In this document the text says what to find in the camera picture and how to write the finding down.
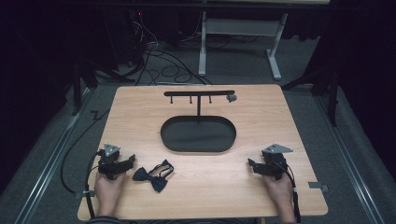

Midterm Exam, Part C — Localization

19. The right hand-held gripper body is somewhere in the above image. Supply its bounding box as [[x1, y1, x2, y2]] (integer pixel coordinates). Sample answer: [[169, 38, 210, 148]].
[[261, 143, 294, 181]]

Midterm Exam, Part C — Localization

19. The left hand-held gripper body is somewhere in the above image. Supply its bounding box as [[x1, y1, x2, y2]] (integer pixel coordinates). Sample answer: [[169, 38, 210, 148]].
[[97, 143, 126, 181]]

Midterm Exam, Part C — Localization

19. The person's right hand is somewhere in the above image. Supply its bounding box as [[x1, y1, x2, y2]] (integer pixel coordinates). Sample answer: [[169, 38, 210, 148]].
[[262, 173, 295, 213]]

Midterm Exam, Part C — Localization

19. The person's left hand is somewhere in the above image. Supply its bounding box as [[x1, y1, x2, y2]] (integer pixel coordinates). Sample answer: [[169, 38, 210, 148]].
[[94, 172, 127, 210]]

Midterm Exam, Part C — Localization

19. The dark navy bow tie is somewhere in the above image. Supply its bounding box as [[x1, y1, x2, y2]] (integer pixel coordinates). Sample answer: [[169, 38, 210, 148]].
[[132, 159, 176, 193]]

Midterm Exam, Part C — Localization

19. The black hanger stand with tray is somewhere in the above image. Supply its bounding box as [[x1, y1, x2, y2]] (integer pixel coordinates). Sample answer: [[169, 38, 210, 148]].
[[160, 90, 237, 154]]

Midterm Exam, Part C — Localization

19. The black metal stand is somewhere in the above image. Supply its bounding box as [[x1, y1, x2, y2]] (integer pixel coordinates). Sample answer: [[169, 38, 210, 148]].
[[281, 61, 341, 128], [72, 57, 135, 117]]

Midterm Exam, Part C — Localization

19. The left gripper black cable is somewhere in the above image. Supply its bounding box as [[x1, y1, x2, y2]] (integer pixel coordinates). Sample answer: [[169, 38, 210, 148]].
[[83, 150, 105, 219]]

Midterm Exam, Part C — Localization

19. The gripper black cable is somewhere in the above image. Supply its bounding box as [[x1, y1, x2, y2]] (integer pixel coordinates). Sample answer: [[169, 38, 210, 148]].
[[83, 150, 105, 219], [276, 161, 302, 224]]

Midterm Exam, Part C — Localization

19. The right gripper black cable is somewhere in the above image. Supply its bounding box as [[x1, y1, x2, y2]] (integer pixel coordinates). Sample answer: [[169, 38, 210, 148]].
[[276, 161, 302, 224]]

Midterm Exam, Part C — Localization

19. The black floor cable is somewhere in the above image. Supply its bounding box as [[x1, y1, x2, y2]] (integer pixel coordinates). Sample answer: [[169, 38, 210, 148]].
[[60, 109, 110, 195]]

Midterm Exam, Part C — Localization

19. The grey metal table bracket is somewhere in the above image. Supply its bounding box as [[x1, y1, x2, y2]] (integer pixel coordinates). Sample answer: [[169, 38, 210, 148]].
[[307, 181, 330, 193], [74, 189, 96, 201]]

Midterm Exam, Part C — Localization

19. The metal floor rail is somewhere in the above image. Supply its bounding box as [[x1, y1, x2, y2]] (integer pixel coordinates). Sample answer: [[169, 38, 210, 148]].
[[313, 94, 388, 224], [13, 88, 95, 224]]

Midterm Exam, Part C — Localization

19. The tangle of black floor cables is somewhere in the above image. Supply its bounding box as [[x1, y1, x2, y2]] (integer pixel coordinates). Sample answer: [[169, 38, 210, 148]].
[[133, 12, 214, 86]]

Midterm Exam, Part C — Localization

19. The white desk frame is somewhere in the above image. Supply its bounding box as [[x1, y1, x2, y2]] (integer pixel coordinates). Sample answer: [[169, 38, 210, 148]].
[[197, 0, 331, 81]]

